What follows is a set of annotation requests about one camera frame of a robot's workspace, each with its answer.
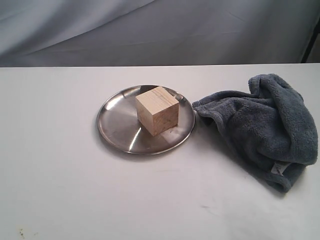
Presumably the light wooden cube block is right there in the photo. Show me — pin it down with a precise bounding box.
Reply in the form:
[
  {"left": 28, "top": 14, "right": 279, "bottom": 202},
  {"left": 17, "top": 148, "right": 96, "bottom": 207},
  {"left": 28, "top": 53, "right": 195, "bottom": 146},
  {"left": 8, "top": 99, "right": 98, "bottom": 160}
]
[{"left": 135, "top": 86, "right": 180, "bottom": 136}]

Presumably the grey-blue fleece towel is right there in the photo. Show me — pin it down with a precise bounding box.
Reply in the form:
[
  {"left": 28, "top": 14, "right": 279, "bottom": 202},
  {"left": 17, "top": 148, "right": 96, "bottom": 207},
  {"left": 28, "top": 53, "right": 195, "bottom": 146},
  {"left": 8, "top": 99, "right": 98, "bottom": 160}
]
[{"left": 192, "top": 73, "right": 318, "bottom": 193}]

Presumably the round stainless steel plate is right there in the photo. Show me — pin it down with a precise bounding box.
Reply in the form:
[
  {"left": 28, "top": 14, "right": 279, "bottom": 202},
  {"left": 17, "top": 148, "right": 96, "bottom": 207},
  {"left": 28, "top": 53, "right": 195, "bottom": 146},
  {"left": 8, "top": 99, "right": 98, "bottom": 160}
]
[{"left": 96, "top": 85, "right": 196, "bottom": 155}]

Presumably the grey backdrop cloth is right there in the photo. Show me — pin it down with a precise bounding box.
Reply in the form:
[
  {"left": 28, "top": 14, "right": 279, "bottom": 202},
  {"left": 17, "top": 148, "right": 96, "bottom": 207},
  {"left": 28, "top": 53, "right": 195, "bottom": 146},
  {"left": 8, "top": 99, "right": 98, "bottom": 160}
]
[{"left": 0, "top": 0, "right": 317, "bottom": 67}]

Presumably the black stand pole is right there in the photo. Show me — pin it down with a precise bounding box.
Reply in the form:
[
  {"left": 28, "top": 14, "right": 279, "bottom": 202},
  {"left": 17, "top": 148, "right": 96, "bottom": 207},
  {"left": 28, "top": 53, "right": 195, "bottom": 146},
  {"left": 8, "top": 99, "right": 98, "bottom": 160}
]
[{"left": 300, "top": 0, "right": 320, "bottom": 64}]

